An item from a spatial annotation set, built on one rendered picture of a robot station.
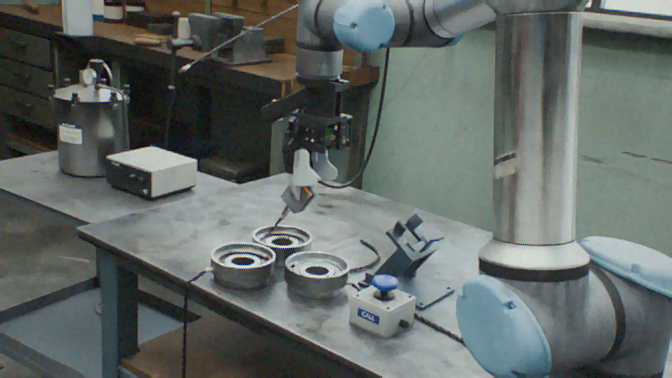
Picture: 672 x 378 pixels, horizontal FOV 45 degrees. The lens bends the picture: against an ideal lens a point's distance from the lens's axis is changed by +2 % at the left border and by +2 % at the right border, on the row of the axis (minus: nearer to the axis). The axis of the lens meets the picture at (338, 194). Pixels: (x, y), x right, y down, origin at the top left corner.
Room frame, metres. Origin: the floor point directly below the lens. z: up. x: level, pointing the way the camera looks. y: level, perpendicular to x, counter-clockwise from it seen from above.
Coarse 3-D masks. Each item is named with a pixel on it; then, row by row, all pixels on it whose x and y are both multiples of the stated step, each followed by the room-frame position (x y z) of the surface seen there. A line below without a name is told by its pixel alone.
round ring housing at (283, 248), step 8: (256, 232) 1.30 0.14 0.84; (264, 232) 1.32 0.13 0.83; (272, 232) 1.33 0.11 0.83; (280, 232) 1.33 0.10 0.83; (288, 232) 1.33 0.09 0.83; (296, 232) 1.33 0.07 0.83; (304, 232) 1.32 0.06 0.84; (256, 240) 1.26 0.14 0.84; (272, 240) 1.30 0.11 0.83; (280, 240) 1.31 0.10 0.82; (288, 240) 1.30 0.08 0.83; (296, 240) 1.30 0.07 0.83; (304, 240) 1.30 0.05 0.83; (312, 240) 1.29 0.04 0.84; (272, 248) 1.24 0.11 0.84; (280, 248) 1.24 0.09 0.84; (288, 248) 1.24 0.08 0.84; (296, 248) 1.24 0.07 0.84; (304, 248) 1.26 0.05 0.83; (280, 256) 1.24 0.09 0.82; (288, 256) 1.24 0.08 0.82; (280, 264) 1.24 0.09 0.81
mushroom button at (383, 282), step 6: (378, 276) 1.07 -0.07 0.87; (384, 276) 1.07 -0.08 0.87; (390, 276) 1.07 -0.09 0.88; (372, 282) 1.06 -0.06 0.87; (378, 282) 1.05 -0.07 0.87; (384, 282) 1.05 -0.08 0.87; (390, 282) 1.06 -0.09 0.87; (396, 282) 1.06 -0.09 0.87; (378, 288) 1.05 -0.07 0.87; (384, 288) 1.05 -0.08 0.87; (390, 288) 1.05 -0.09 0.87; (396, 288) 1.05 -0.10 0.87; (384, 294) 1.06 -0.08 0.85
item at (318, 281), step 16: (304, 256) 1.22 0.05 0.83; (320, 256) 1.23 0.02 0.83; (336, 256) 1.22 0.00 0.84; (288, 272) 1.15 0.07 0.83; (304, 272) 1.16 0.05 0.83; (320, 272) 1.20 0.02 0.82; (288, 288) 1.16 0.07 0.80; (304, 288) 1.13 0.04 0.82; (320, 288) 1.12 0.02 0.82; (336, 288) 1.14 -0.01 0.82
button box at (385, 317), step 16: (368, 288) 1.09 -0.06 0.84; (352, 304) 1.06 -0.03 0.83; (368, 304) 1.04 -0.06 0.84; (384, 304) 1.04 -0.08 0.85; (400, 304) 1.04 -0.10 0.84; (352, 320) 1.06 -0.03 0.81; (368, 320) 1.04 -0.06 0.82; (384, 320) 1.02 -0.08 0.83; (400, 320) 1.04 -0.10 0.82; (384, 336) 1.02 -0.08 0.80
